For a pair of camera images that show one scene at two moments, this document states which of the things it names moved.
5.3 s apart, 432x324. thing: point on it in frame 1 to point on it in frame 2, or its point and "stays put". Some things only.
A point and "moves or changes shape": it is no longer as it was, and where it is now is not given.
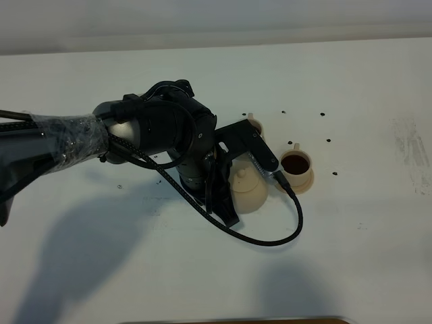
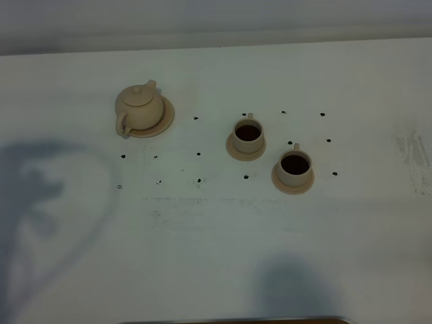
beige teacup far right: (295, 165) stays put
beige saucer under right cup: (297, 190) stays put
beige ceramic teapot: (248, 185) moves or changes shape
